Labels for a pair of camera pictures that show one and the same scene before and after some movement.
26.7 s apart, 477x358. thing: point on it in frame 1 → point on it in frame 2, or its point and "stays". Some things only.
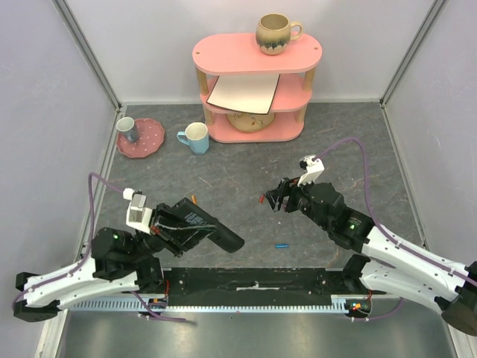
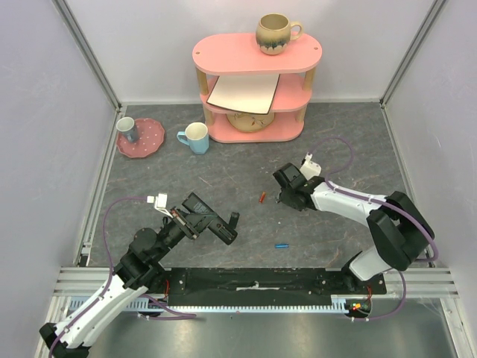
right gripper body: x=288 y=198 → x=289 y=187
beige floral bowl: x=250 y=122 stays
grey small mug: x=127 y=125 stays
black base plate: x=253 y=286 stays
